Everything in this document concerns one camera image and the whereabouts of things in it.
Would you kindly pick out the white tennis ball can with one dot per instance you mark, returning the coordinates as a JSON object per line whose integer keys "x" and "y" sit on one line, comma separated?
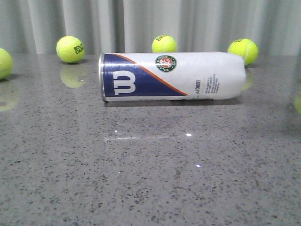
{"x": 171, "y": 76}

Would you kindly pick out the yellow tennis ball centre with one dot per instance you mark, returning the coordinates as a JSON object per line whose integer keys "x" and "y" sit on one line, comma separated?
{"x": 164, "y": 43}

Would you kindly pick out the yellow tennis ball with lettering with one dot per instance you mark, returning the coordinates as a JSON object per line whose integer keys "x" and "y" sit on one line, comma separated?
{"x": 70, "y": 49}

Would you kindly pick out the yellow tennis ball right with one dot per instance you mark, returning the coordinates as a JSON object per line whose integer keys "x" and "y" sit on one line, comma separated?
{"x": 245, "y": 48}

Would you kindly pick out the yellow tennis ball far left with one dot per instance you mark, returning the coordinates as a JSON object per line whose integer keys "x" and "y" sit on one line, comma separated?
{"x": 6, "y": 64}

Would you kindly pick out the white pleated curtain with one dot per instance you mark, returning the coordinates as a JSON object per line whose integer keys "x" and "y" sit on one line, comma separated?
{"x": 35, "y": 26}

